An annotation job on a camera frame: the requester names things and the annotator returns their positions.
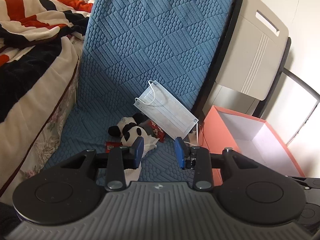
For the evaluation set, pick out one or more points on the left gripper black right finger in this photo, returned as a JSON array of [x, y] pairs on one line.
[[197, 159]]

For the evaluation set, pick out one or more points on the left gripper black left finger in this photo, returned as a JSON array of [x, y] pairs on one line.
[[120, 159]]

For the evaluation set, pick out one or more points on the panda plush toy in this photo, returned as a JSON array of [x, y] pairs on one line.
[[129, 128]]

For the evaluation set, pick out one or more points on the small red packet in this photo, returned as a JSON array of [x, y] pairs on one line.
[[110, 145]]

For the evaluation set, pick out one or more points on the pink cardboard box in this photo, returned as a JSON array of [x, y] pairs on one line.
[[253, 137]]

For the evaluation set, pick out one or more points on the red printed packet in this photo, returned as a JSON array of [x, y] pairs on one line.
[[157, 132]]

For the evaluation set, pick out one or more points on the white blue face mask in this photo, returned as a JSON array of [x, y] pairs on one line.
[[159, 105]]

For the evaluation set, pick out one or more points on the floral beige cushion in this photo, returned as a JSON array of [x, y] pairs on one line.
[[47, 134]]

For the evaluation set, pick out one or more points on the beige plastic folding stool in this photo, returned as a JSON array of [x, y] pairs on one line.
[[251, 59]]

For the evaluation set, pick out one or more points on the blue quilted sofa cover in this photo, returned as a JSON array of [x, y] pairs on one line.
[[127, 44]]

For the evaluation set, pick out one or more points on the striped beige black red blanket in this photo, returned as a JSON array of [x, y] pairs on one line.
[[26, 23]]

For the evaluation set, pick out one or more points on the black sofa frame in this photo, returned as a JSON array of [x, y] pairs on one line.
[[207, 86]]

